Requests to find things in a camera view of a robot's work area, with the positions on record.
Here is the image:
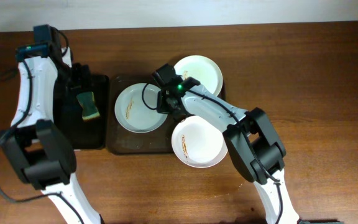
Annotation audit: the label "green yellow sponge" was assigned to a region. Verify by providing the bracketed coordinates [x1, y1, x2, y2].
[76, 91, 100, 121]

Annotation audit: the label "light grey plate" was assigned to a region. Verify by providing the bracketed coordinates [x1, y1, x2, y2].
[114, 83, 167, 133]

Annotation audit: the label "white plate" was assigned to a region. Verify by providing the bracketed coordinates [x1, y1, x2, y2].
[171, 116, 228, 168]
[174, 55, 223, 96]

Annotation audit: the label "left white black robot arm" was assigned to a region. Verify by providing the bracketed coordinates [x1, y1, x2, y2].
[0, 43, 103, 223]

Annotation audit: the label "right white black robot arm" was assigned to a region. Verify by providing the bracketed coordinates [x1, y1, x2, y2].
[155, 77, 301, 224]

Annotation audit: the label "small black tray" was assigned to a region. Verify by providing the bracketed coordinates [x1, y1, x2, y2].
[53, 74, 109, 150]

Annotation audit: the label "large brown tray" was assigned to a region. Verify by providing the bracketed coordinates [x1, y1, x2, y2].
[106, 75, 179, 155]

